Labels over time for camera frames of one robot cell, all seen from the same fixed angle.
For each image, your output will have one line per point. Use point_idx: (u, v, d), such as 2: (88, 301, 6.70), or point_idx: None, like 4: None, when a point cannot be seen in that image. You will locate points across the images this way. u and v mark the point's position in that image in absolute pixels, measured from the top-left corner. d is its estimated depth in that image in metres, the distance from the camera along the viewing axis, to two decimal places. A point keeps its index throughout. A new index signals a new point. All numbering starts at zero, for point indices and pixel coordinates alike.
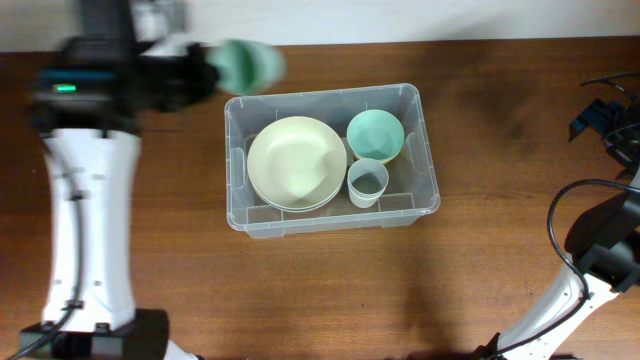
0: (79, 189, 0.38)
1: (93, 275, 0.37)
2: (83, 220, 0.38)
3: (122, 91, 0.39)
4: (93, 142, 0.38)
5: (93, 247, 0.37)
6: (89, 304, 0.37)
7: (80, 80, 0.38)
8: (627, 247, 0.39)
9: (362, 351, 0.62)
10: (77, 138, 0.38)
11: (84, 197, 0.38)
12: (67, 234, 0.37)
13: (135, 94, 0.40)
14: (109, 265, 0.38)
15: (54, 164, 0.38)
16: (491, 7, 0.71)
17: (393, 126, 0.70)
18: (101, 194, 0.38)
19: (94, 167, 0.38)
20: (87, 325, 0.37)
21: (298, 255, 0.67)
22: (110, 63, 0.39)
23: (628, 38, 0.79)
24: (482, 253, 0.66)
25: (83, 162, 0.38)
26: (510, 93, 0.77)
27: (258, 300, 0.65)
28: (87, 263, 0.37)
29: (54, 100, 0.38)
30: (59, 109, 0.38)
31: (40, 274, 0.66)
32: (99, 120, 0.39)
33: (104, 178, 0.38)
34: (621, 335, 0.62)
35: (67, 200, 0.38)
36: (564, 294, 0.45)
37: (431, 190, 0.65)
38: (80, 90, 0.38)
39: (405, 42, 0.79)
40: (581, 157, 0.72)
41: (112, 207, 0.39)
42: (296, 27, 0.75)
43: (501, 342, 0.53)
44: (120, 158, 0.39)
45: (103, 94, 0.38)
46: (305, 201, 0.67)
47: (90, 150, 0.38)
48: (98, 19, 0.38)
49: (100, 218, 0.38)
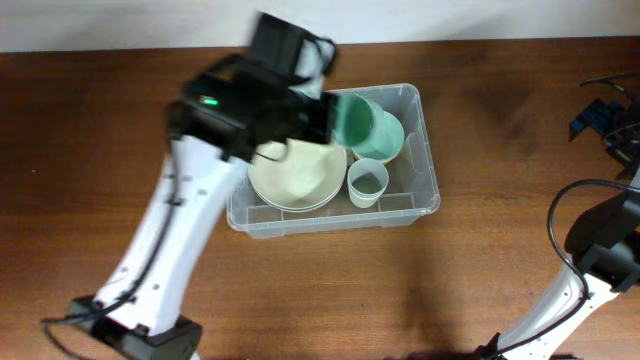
0: (178, 194, 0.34)
1: (153, 278, 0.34)
2: (168, 227, 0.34)
3: (261, 120, 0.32)
4: (214, 161, 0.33)
5: (169, 259, 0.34)
6: (142, 304, 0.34)
7: (228, 96, 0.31)
8: (627, 247, 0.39)
9: (362, 351, 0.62)
10: (197, 150, 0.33)
11: (181, 207, 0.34)
12: (151, 235, 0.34)
13: (267, 128, 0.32)
14: (175, 279, 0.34)
15: (172, 161, 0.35)
16: (491, 6, 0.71)
17: (393, 126, 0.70)
18: (198, 211, 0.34)
19: (202, 180, 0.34)
20: (130, 321, 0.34)
21: (299, 255, 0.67)
22: (265, 89, 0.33)
23: (627, 38, 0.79)
24: (481, 253, 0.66)
25: (192, 171, 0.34)
26: (511, 93, 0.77)
27: (258, 300, 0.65)
28: (155, 266, 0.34)
29: (194, 108, 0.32)
30: (196, 118, 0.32)
31: (42, 275, 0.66)
32: (233, 141, 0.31)
33: (206, 195, 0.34)
34: (621, 335, 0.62)
35: (165, 203, 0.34)
36: (564, 294, 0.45)
37: (431, 190, 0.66)
38: (227, 107, 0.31)
39: (405, 42, 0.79)
40: (581, 157, 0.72)
41: (201, 229, 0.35)
42: None
43: (501, 342, 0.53)
44: (230, 180, 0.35)
45: (255, 122, 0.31)
46: (305, 201, 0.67)
47: (207, 165, 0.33)
48: (264, 45, 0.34)
49: (185, 240, 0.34)
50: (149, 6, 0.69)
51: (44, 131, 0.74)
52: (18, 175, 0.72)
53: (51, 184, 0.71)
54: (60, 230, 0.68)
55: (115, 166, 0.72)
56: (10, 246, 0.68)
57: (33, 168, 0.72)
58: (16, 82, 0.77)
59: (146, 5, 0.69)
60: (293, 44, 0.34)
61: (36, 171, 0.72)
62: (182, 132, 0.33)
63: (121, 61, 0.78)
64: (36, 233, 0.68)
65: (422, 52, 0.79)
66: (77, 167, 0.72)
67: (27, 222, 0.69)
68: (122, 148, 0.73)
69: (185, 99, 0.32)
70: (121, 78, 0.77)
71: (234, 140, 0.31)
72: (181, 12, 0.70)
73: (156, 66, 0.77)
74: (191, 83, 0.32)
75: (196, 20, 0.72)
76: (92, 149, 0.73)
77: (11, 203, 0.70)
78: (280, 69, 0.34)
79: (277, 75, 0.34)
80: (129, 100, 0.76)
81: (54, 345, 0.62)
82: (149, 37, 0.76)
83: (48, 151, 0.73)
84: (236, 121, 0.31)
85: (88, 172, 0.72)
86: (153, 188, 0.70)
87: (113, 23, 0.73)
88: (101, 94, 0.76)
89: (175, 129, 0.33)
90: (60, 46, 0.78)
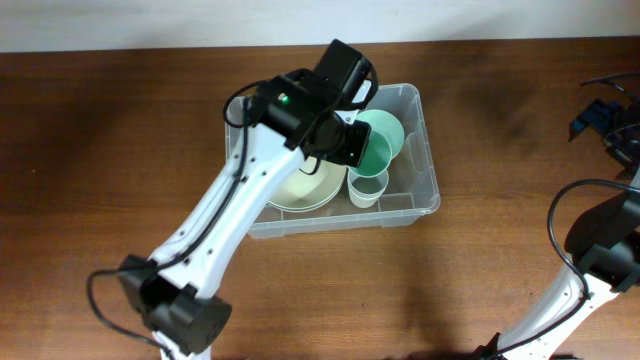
0: (245, 169, 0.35)
1: (208, 242, 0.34)
2: (231, 198, 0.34)
3: (321, 121, 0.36)
4: (282, 146, 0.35)
5: (230, 226, 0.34)
6: (196, 266, 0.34)
7: (303, 98, 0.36)
8: (627, 247, 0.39)
9: (362, 352, 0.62)
10: (267, 136, 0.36)
11: (248, 182, 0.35)
12: (213, 204, 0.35)
13: (324, 131, 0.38)
14: (227, 250, 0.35)
15: (239, 142, 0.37)
16: (491, 6, 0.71)
17: (393, 126, 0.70)
18: (259, 186, 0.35)
19: (267, 159, 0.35)
20: (180, 280, 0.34)
21: (298, 256, 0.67)
22: (331, 97, 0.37)
23: (627, 38, 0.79)
24: (481, 253, 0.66)
25: (258, 152, 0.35)
26: (511, 93, 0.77)
27: (259, 300, 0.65)
28: (215, 232, 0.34)
29: (272, 102, 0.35)
30: (271, 111, 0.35)
31: (42, 275, 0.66)
32: (296, 134, 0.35)
33: (266, 173, 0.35)
34: (620, 335, 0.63)
35: (229, 178, 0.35)
36: (564, 294, 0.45)
37: (431, 190, 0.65)
38: (297, 104, 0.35)
39: (404, 42, 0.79)
40: (581, 157, 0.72)
41: (258, 206, 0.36)
42: (295, 27, 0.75)
43: (501, 342, 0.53)
44: (289, 165, 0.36)
45: (316, 121, 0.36)
46: (305, 201, 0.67)
47: (275, 146, 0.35)
48: (335, 69, 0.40)
49: (243, 217, 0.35)
50: (149, 5, 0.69)
51: (45, 131, 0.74)
52: (18, 175, 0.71)
53: (52, 184, 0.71)
54: (60, 230, 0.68)
55: (115, 166, 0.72)
56: (9, 246, 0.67)
57: (33, 168, 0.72)
58: (16, 82, 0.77)
59: (146, 5, 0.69)
60: (358, 74, 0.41)
61: (36, 171, 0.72)
62: (254, 118, 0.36)
63: (121, 60, 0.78)
64: (36, 234, 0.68)
65: (422, 52, 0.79)
66: (77, 167, 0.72)
67: (27, 222, 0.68)
68: (122, 148, 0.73)
69: (262, 90, 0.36)
70: (121, 78, 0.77)
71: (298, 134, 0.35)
72: (181, 12, 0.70)
73: (156, 67, 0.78)
74: (270, 81, 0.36)
75: (196, 20, 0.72)
76: (92, 149, 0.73)
77: (11, 203, 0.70)
78: (343, 87, 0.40)
79: (341, 93, 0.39)
80: (128, 100, 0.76)
81: (54, 346, 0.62)
82: (149, 37, 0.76)
83: (48, 151, 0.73)
84: (301, 118, 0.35)
85: (89, 172, 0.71)
86: (153, 189, 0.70)
87: (113, 23, 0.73)
88: (101, 94, 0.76)
89: (248, 115, 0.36)
90: (60, 46, 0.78)
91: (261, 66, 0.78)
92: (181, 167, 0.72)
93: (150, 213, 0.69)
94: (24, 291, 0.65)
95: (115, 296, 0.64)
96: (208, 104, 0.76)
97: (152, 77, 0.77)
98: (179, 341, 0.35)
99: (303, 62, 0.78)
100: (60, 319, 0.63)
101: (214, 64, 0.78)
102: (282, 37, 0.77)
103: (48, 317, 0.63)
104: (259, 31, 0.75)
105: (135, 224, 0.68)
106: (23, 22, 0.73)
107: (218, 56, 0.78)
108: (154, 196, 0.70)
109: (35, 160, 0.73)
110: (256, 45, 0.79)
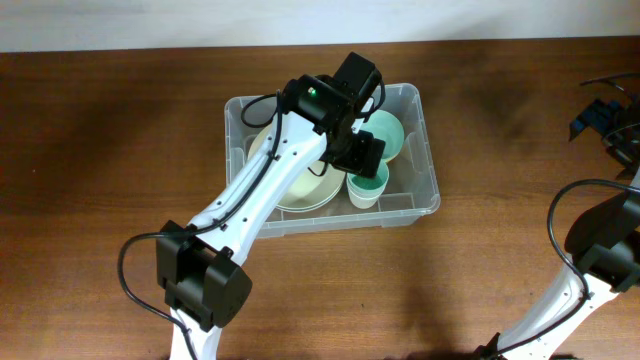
0: (278, 148, 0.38)
1: (243, 211, 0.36)
2: (266, 172, 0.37)
3: (342, 115, 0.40)
4: (311, 132, 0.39)
5: (263, 198, 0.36)
6: (232, 232, 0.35)
7: (327, 94, 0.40)
8: (627, 247, 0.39)
9: (362, 352, 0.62)
10: (296, 123, 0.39)
11: (282, 160, 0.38)
12: (249, 177, 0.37)
13: (343, 127, 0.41)
14: (258, 223, 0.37)
15: (272, 127, 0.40)
16: (491, 6, 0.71)
17: (393, 126, 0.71)
18: (290, 166, 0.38)
19: (298, 142, 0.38)
20: (216, 245, 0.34)
21: (299, 255, 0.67)
22: (349, 97, 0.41)
23: (627, 38, 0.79)
24: (481, 253, 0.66)
25: (290, 135, 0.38)
26: (511, 93, 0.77)
27: (259, 300, 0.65)
28: (251, 202, 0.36)
29: (301, 97, 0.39)
30: (298, 104, 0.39)
31: (41, 276, 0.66)
32: (324, 124, 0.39)
33: (297, 155, 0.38)
34: (620, 334, 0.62)
35: (263, 155, 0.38)
36: (564, 294, 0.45)
37: (431, 190, 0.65)
38: (324, 99, 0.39)
39: (404, 42, 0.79)
40: (581, 157, 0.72)
41: (285, 186, 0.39)
42: (295, 27, 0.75)
43: (501, 342, 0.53)
44: (315, 152, 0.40)
45: (341, 114, 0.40)
46: (305, 201, 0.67)
47: (305, 130, 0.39)
48: (355, 73, 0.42)
49: (274, 192, 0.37)
50: (149, 5, 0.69)
51: (45, 131, 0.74)
52: (18, 175, 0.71)
53: (52, 184, 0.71)
54: (60, 230, 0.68)
55: (115, 166, 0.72)
56: (9, 247, 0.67)
57: (33, 168, 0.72)
58: (16, 82, 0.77)
59: (146, 4, 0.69)
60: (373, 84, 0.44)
61: (36, 171, 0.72)
62: (285, 108, 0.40)
63: (120, 60, 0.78)
64: (36, 233, 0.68)
65: (422, 52, 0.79)
66: (78, 167, 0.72)
67: (26, 221, 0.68)
68: (122, 148, 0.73)
69: (293, 85, 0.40)
70: (121, 78, 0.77)
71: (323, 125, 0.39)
72: (181, 12, 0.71)
73: (156, 67, 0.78)
74: (299, 78, 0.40)
75: (196, 20, 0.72)
76: (92, 149, 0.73)
77: (12, 203, 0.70)
78: (360, 91, 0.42)
79: (359, 94, 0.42)
80: (128, 100, 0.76)
81: (54, 345, 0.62)
82: (149, 37, 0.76)
83: (49, 151, 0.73)
84: (327, 110, 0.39)
85: (89, 172, 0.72)
86: (153, 188, 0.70)
87: (114, 22, 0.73)
88: (101, 94, 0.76)
89: (281, 104, 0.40)
90: (61, 46, 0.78)
91: (261, 66, 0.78)
92: (181, 166, 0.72)
93: (149, 212, 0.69)
94: (24, 291, 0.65)
95: (115, 296, 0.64)
96: (209, 104, 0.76)
97: (152, 77, 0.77)
98: (208, 311, 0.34)
99: (303, 62, 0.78)
100: (60, 320, 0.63)
101: (214, 64, 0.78)
102: (282, 37, 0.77)
103: (48, 317, 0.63)
104: (259, 30, 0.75)
105: (135, 224, 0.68)
106: (23, 22, 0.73)
107: (218, 56, 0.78)
108: (154, 195, 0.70)
109: (34, 161, 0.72)
110: (255, 45, 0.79)
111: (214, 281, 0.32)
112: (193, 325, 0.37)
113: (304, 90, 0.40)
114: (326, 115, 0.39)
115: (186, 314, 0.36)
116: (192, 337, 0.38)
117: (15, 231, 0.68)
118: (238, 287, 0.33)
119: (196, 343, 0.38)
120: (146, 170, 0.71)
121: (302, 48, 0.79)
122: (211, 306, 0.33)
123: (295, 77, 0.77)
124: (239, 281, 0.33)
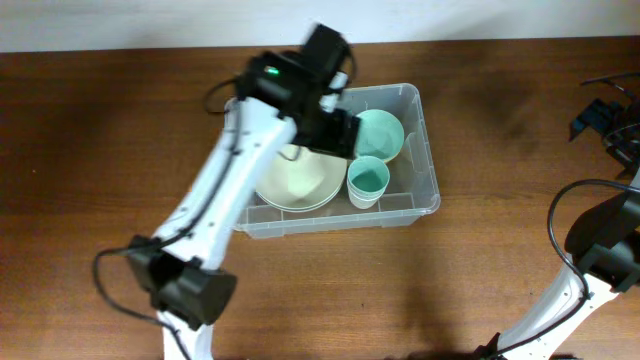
0: (240, 142, 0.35)
1: (208, 215, 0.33)
2: (229, 171, 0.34)
3: (310, 95, 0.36)
4: (273, 120, 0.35)
5: (228, 199, 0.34)
6: (199, 239, 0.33)
7: (289, 72, 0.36)
8: (628, 247, 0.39)
9: (362, 352, 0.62)
10: (257, 110, 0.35)
11: (243, 155, 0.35)
12: (211, 176, 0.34)
13: (312, 107, 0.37)
14: (227, 224, 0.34)
15: (233, 119, 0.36)
16: (491, 6, 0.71)
17: (393, 126, 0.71)
18: (257, 160, 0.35)
19: (261, 134, 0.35)
20: (185, 254, 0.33)
21: (298, 255, 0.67)
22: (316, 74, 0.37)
23: (627, 38, 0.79)
24: (481, 253, 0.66)
25: (252, 126, 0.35)
26: (511, 93, 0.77)
27: (258, 300, 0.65)
28: (215, 204, 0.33)
29: (260, 77, 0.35)
30: (259, 86, 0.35)
31: (41, 276, 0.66)
32: (287, 106, 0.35)
33: (263, 147, 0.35)
34: (620, 335, 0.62)
35: (225, 151, 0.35)
36: (564, 294, 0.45)
37: (431, 190, 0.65)
38: (285, 77, 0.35)
39: (405, 42, 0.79)
40: (582, 157, 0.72)
41: (255, 180, 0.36)
42: (295, 27, 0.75)
43: (500, 342, 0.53)
44: (284, 141, 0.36)
45: (307, 93, 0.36)
46: (305, 201, 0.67)
47: (268, 118, 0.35)
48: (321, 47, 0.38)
49: (241, 191, 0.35)
50: (149, 5, 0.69)
51: (45, 132, 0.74)
52: (18, 175, 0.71)
53: (51, 184, 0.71)
54: (59, 230, 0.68)
55: (115, 167, 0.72)
56: (9, 247, 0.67)
57: (33, 168, 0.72)
58: (16, 82, 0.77)
59: (146, 5, 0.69)
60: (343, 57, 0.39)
61: (36, 171, 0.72)
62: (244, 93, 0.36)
63: (121, 61, 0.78)
64: (35, 233, 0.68)
65: (422, 52, 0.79)
66: (78, 167, 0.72)
67: (25, 221, 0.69)
68: (122, 148, 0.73)
69: (251, 64, 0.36)
70: (121, 78, 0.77)
71: (287, 107, 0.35)
72: (181, 12, 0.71)
73: (156, 67, 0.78)
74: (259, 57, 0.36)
75: (196, 20, 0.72)
76: (92, 149, 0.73)
77: (12, 203, 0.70)
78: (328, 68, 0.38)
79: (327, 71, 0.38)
80: (129, 100, 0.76)
81: (54, 345, 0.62)
82: (149, 37, 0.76)
83: (49, 151, 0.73)
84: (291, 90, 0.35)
85: (89, 172, 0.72)
86: (153, 188, 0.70)
87: (113, 23, 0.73)
88: (101, 94, 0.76)
89: (239, 90, 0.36)
90: (61, 47, 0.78)
91: None
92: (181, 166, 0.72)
93: (149, 212, 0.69)
94: (24, 291, 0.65)
95: None
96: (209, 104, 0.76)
97: (152, 78, 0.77)
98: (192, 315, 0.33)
99: None
100: (60, 320, 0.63)
101: (214, 64, 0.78)
102: (282, 37, 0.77)
103: (48, 317, 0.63)
104: (259, 31, 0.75)
105: (135, 223, 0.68)
106: (23, 23, 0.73)
107: (218, 56, 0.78)
108: (153, 195, 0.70)
109: (34, 160, 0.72)
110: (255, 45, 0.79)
111: (189, 291, 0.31)
112: (181, 326, 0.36)
113: (262, 70, 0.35)
114: (290, 95, 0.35)
115: (172, 315, 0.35)
116: (181, 335, 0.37)
117: (15, 231, 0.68)
118: (218, 287, 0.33)
119: (188, 341, 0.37)
120: (146, 170, 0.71)
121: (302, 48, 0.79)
122: (192, 312, 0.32)
123: None
124: (216, 284, 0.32)
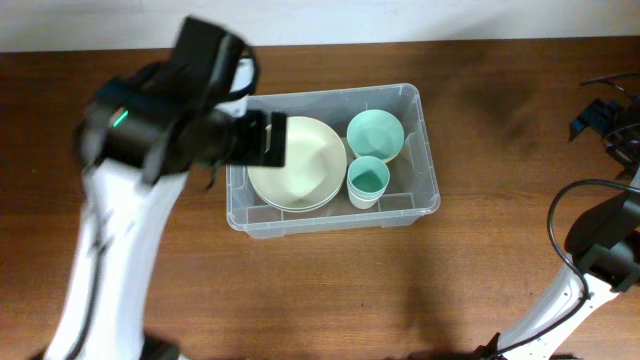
0: (102, 236, 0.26)
1: (91, 330, 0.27)
2: (99, 274, 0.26)
3: (177, 132, 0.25)
4: (135, 191, 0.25)
5: (106, 304, 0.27)
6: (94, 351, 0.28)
7: (140, 107, 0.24)
8: (628, 247, 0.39)
9: (362, 351, 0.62)
10: (112, 184, 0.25)
11: (112, 247, 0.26)
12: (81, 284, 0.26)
13: (187, 141, 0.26)
14: (114, 330, 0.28)
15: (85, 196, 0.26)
16: (490, 7, 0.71)
17: (393, 126, 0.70)
18: (130, 248, 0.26)
19: (126, 216, 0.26)
20: None
21: (298, 255, 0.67)
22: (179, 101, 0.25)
23: (627, 38, 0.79)
24: (481, 253, 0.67)
25: (112, 208, 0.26)
26: (510, 93, 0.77)
27: (258, 300, 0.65)
28: (95, 318, 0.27)
29: (101, 127, 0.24)
30: (103, 140, 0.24)
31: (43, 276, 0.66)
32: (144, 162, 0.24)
33: (133, 231, 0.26)
34: (620, 334, 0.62)
35: (87, 252, 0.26)
36: (564, 294, 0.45)
37: (430, 190, 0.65)
38: (152, 110, 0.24)
39: (405, 42, 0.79)
40: (581, 157, 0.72)
41: (140, 265, 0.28)
42: (295, 28, 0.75)
43: (501, 342, 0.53)
44: (163, 205, 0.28)
45: (174, 132, 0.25)
46: (305, 201, 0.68)
47: (128, 190, 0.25)
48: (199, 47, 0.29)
49: (120, 292, 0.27)
50: (149, 5, 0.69)
51: (45, 132, 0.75)
52: (19, 174, 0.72)
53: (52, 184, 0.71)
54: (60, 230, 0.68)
55: None
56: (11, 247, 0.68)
57: (33, 168, 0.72)
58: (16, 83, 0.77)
59: (146, 5, 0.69)
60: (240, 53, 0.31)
61: (36, 171, 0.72)
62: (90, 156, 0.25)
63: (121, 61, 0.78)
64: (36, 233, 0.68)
65: (422, 52, 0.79)
66: None
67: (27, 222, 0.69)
68: None
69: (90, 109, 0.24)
70: None
71: (151, 154, 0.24)
72: (181, 12, 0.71)
73: None
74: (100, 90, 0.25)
75: (196, 20, 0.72)
76: None
77: (14, 203, 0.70)
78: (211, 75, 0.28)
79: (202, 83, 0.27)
80: None
81: None
82: (149, 38, 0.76)
83: (50, 151, 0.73)
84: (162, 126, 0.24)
85: None
86: None
87: (113, 23, 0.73)
88: None
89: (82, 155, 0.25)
90: (61, 47, 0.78)
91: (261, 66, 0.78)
92: None
93: None
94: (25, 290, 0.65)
95: None
96: None
97: None
98: None
99: (303, 62, 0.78)
100: None
101: None
102: (282, 37, 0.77)
103: None
104: (260, 30, 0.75)
105: None
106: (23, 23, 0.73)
107: None
108: None
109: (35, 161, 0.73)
110: (256, 45, 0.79)
111: None
112: None
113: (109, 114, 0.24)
114: (163, 131, 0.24)
115: None
116: None
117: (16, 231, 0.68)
118: None
119: None
120: None
121: (302, 48, 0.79)
122: None
123: (296, 76, 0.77)
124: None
